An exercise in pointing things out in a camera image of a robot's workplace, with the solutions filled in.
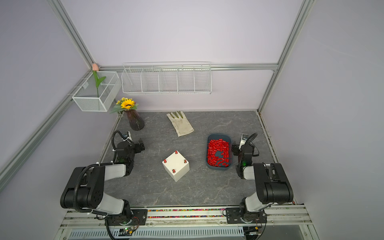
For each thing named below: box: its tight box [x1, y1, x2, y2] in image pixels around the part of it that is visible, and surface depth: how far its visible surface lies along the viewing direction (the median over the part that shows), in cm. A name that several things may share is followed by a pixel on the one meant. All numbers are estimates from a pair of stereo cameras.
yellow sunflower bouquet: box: [110, 97, 139, 114], surface depth 93 cm
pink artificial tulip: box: [92, 63, 107, 98], surface depth 92 cm
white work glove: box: [166, 111, 195, 137], surface depth 114 cm
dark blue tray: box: [206, 133, 232, 171], surface depth 98 cm
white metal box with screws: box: [162, 150, 190, 182], surface depth 83 cm
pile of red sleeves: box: [207, 139, 230, 168], surface depth 98 cm
